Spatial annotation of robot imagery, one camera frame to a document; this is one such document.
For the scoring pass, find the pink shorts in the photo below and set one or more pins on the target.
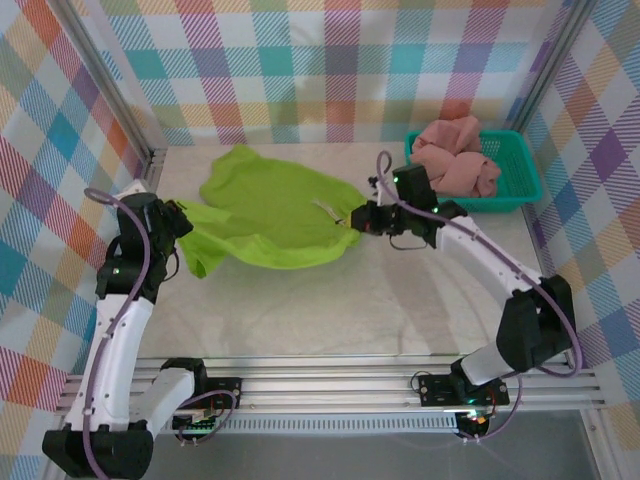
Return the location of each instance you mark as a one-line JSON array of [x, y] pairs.
[[450, 165]]

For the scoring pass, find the lime green shorts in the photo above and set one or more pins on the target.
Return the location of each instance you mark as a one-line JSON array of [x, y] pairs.
[[280, 220]]

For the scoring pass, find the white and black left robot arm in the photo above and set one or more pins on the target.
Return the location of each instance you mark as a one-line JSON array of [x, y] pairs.
[[115, 350]]

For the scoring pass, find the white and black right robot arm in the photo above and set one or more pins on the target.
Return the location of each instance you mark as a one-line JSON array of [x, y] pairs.
[[480, 260]]

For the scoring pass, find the teal plastic basket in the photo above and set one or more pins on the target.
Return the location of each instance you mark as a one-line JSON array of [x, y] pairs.
[[515, 170]]

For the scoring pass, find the aluminium side rail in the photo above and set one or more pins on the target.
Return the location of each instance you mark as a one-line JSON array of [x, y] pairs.
[[152, 167], [532, 240]]

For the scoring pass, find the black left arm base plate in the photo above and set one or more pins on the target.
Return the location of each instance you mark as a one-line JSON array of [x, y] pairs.
[[225, 387]]

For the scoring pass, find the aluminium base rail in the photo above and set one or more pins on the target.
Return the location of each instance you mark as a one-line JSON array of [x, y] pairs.
[[325, 385]]

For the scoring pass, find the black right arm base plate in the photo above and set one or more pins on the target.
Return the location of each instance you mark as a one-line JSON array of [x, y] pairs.
[[435, 390]]

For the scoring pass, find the aluminium corner post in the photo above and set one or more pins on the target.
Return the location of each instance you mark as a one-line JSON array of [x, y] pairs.
[[110, 85], [555, 65]]

